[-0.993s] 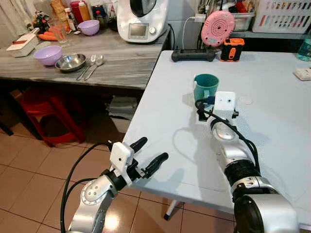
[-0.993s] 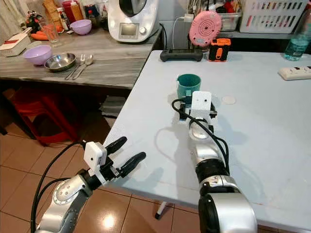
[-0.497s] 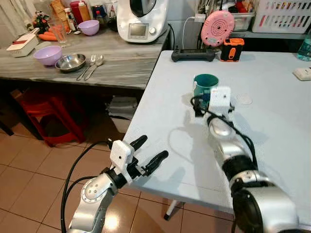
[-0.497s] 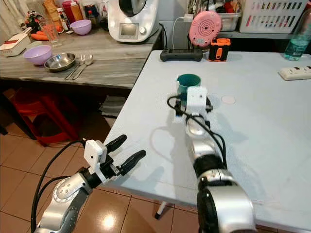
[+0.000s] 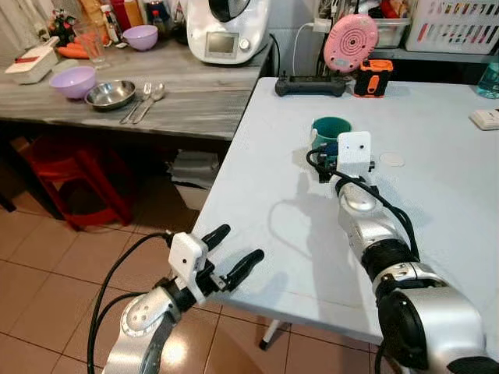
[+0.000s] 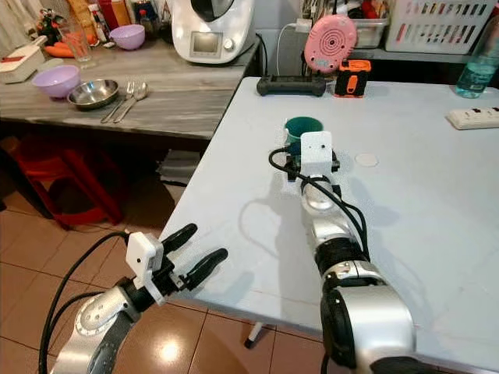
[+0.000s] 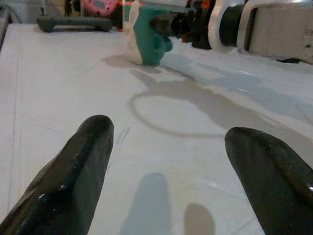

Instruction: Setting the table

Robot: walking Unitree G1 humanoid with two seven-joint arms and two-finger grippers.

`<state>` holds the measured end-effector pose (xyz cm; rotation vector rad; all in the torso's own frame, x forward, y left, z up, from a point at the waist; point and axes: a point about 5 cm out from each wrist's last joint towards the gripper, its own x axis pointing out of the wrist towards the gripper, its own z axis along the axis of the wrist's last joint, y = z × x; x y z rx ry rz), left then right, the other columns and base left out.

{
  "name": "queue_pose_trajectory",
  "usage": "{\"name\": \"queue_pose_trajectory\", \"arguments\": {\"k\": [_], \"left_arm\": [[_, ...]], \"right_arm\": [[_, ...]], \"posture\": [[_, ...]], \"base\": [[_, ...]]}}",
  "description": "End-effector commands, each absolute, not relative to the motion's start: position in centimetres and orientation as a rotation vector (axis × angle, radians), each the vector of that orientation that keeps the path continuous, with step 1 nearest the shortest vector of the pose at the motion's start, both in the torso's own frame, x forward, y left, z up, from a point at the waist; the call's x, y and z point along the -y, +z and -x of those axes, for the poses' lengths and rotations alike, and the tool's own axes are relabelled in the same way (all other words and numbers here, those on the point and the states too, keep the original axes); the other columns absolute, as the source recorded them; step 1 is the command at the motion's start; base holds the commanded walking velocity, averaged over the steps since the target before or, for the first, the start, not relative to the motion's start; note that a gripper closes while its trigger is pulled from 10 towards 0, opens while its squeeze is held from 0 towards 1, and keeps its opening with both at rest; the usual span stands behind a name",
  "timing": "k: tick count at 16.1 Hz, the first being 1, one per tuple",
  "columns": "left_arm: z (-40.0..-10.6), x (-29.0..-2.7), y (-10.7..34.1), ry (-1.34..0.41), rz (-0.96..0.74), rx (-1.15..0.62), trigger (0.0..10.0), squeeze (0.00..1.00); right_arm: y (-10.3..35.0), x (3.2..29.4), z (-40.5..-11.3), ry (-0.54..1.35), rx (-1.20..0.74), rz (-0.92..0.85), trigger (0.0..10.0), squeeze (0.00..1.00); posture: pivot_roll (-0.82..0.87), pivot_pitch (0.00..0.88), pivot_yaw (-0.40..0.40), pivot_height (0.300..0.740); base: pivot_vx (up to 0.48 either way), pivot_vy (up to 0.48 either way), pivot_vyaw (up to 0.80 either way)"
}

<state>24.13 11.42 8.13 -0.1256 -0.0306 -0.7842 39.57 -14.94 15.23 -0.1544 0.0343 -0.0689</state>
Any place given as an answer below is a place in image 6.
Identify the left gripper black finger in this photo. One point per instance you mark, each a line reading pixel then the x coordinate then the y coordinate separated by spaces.
pixel 181 235
pixel 207 266

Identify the green mug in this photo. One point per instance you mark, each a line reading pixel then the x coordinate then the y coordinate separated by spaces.
pixel 304 127

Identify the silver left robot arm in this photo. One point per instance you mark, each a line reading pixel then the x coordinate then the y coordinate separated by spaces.
pixel 93 323

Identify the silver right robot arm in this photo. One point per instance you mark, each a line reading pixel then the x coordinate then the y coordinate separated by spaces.
pixel 359 312

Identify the white storage bin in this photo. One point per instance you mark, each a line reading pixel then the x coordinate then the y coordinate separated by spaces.
pixel 181 175

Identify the round white coaster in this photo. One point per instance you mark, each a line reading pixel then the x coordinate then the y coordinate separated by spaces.
pixel 366 160

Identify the white table leg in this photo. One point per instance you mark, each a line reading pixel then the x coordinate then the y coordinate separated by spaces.
pixel 256 335

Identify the orange and black device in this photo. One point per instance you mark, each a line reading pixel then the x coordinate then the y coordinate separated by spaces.
pixel 352 78

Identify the pink round appliance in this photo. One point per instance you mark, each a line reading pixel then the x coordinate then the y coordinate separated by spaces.
pixel 330 43

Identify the red plastic stool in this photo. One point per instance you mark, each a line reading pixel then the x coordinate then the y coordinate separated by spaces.
pixel 66 175

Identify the metal spoon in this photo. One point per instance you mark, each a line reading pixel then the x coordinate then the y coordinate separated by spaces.
pixel 129 104

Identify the metal fork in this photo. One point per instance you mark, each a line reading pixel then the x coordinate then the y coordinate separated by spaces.
pixel 118 103

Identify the clear plastic container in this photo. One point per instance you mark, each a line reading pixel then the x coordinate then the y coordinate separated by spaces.
pixel 370 33

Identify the white kitchen machine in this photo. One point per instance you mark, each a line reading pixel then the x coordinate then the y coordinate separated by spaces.
pixel 212 35

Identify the stainless steel bowl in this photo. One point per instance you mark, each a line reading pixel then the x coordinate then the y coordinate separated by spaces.
pixel 93 94

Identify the white power strip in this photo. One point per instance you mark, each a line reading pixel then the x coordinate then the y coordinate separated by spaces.
pixel 474 118

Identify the large purple bowl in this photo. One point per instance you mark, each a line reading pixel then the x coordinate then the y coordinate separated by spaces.
pixel 55 81

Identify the white plastic basket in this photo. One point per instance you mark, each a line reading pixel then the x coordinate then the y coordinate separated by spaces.
pixel 440 26

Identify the teal transparent bottle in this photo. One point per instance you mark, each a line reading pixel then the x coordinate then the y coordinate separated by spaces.
pixel 475 74

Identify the small purple bowl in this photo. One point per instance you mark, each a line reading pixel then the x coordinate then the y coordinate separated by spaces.
pixel 127 37

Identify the dark sauce bottle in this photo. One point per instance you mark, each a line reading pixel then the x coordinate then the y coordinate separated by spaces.
pixel 146 15

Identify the white rectangular box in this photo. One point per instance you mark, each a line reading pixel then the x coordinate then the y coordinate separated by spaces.
pixel 20 65

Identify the clear drinking glass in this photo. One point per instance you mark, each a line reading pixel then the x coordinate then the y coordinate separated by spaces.
pixel 78 44

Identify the orange carrot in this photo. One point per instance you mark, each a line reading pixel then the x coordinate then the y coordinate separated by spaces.
pixel 56 51

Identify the dark small figurine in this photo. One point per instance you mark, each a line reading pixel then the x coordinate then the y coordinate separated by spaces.
pixel 51 26

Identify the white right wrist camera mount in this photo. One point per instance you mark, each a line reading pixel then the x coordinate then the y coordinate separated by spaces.
pixel 316 152

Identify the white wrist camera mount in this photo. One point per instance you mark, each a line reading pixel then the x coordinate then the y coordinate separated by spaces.
pixel 142 255
pixel 316 152

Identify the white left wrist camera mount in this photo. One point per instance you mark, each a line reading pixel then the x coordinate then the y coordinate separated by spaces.
pixel 142 255

